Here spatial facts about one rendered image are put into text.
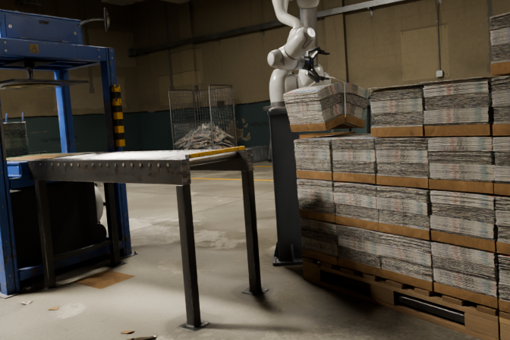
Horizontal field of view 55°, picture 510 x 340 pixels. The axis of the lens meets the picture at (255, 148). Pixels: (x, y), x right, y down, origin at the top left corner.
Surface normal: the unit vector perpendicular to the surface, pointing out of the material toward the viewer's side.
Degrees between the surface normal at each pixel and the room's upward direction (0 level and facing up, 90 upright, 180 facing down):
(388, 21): 90
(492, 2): 90
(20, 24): 90
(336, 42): 90
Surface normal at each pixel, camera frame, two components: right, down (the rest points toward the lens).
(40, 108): 0.80, -0.02
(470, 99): -0.79, 0.10
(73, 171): -0.59, 0.09
